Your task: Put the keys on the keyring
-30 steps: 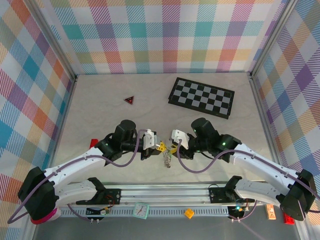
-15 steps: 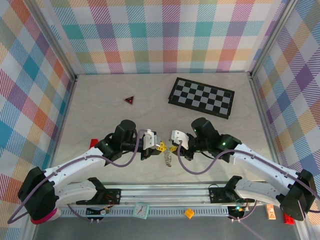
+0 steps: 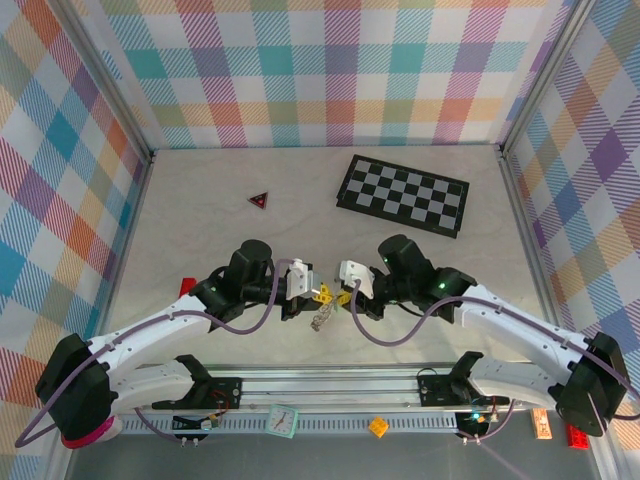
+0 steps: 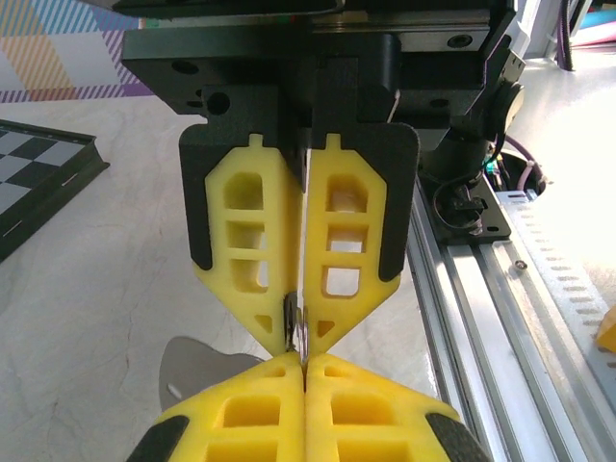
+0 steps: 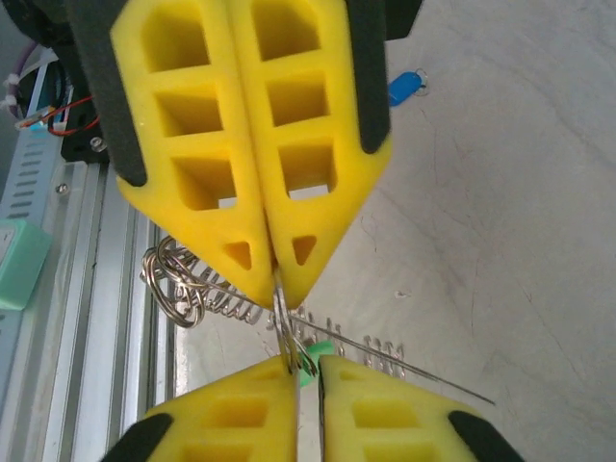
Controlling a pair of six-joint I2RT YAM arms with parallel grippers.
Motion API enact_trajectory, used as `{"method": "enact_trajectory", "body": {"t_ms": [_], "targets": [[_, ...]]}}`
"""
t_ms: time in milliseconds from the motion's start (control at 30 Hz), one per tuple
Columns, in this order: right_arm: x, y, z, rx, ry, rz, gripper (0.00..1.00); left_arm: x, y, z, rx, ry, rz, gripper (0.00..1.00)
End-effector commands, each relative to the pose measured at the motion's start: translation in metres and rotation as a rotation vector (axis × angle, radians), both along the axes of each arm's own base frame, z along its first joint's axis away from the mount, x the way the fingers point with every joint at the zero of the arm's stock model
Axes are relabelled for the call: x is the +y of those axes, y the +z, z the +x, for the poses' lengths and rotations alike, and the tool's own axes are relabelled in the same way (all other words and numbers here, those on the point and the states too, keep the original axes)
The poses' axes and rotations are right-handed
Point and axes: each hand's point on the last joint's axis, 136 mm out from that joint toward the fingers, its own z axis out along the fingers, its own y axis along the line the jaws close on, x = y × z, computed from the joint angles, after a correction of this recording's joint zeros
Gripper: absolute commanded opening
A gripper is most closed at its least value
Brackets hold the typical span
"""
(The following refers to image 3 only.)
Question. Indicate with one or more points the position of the black power connector board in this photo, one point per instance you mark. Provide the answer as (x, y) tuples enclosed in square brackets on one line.
[(197, 422), (475, 425)]

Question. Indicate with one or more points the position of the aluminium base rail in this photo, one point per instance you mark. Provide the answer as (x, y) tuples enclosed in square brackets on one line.
[(325, 390)]

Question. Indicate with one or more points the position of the small flat red brick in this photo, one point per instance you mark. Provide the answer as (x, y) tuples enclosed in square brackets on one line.
[(187, 286)]

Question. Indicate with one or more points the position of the orange wooden block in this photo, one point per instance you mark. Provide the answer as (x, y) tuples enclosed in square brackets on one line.
[(541, 425)]

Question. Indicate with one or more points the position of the aluminium frame post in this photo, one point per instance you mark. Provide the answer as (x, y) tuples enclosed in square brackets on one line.
[(546, 75), (112, 82)]

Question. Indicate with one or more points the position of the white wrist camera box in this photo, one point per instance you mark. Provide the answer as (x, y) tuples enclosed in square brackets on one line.
[(357, 275), (300, 280)]

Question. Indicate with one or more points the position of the teal square clock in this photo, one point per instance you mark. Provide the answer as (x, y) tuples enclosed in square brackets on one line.
[(282, 421)]

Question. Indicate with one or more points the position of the black grey chessboard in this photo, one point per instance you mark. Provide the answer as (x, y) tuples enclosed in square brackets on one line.
[(400, 192)]

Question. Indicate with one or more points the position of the orange toy brick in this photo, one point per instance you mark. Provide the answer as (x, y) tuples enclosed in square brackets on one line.
[(378, 426)]

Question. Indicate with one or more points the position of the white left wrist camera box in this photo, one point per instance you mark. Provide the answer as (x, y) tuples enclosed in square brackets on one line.
[(300, 280)]

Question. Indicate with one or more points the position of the red black triangle piece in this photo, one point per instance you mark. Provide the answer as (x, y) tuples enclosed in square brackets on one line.
[(260, 201)]

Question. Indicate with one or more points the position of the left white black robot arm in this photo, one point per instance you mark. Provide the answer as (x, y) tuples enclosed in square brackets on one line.
[(150, 325)]

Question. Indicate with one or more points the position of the aluminium frame side bar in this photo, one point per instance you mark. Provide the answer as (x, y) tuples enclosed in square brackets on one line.
[(132, 215), (527, 215)]

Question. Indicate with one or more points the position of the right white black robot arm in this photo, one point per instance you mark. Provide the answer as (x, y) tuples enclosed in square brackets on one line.
[(520, 325)]

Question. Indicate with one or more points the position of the red toy brick with studs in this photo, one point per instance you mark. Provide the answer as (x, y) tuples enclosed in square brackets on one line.
[(577, 443)]

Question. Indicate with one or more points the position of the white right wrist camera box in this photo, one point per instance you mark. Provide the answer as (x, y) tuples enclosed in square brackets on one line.
[(357, 275)]

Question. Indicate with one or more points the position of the pink plastic dome toy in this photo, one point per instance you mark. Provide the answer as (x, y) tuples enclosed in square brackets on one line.
[(90, 441)]

